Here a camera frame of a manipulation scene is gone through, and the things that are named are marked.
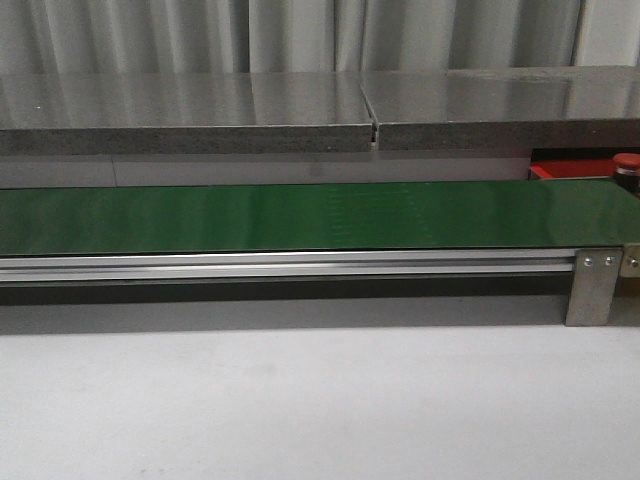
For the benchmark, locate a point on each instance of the aluminium conveyor side rail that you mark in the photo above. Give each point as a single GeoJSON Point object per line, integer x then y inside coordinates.
{"type": "Point", "coordinates": [293, 264]}

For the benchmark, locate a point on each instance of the red plastic tray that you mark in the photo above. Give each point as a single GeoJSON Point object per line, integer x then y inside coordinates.
{"type": "Point", "coordinates": [571, 169]}

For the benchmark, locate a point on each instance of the grey stone shelf slab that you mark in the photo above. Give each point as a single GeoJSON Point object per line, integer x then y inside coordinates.
{"type": "Point", "coordinates": [515, 108]}
{"type": "Point", "coordinates": [184, 113]}

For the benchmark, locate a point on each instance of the left grey stone shelf slab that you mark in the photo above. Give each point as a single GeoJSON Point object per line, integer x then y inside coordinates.
{"type": "Point", "coordinates": [184, 113]}

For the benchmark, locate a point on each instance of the steel conveyor support bracket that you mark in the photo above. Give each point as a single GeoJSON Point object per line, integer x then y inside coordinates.
{"type": "Point", "coordinates": [595, 277]}

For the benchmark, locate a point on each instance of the right grey stone shelf slab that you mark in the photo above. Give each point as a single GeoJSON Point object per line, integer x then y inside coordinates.
{"type": "Point", "coordinates": [515, 108]}

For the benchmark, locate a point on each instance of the green conveyor belt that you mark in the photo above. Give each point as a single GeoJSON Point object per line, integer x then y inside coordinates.
{"type": "Point", "coordinates": [356, 216]}

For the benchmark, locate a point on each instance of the grey pleated curtain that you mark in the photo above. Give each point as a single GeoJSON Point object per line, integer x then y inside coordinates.
{"type": "Point", "coordinates": [313, 36]}

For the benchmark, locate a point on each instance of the red mushroom push button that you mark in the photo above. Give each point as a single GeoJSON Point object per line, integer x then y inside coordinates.
{"type": "Point", "coordinates": [626, 171]}

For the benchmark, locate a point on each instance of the steel end bracket plate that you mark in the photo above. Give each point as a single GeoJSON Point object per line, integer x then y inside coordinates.
{"type": "Point", "coordinates": [630, 263]}

